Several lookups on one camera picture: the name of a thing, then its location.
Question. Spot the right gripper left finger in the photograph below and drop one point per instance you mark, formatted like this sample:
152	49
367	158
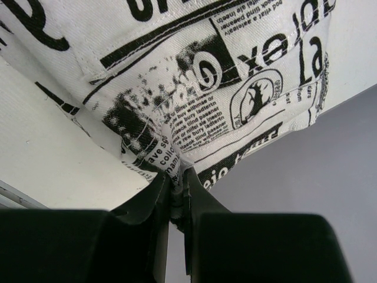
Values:
126	244

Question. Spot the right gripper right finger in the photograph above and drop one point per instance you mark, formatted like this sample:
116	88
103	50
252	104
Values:
224	246

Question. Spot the newspaper print trousers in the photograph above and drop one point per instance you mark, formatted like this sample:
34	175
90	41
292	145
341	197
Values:
166	85

